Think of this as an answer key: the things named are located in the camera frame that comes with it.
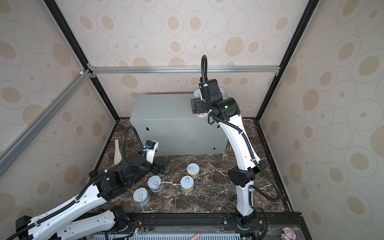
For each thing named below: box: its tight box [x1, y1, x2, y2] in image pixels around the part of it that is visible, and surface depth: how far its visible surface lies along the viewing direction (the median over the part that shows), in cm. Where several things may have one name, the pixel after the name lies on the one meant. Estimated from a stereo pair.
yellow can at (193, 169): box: [186, 163, 200, 180], surface depth 89 cm
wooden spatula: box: [114, 139, 123, 166], surface depth 102 cm
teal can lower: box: [133, 187, 151, 206], surface depth 79 cm
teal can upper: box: [147, 175, 164, 193], surface depth 83 cm
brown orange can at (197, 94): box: [193, 89, 201, 99], surface depth 78 cm
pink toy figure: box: [280, 227, 296, 240], surface depth 70 cm
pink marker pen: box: [189, 232, 201, 240], surface depth 71 cm
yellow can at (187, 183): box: [180, 175, 194, 192], surface depth 83 cm
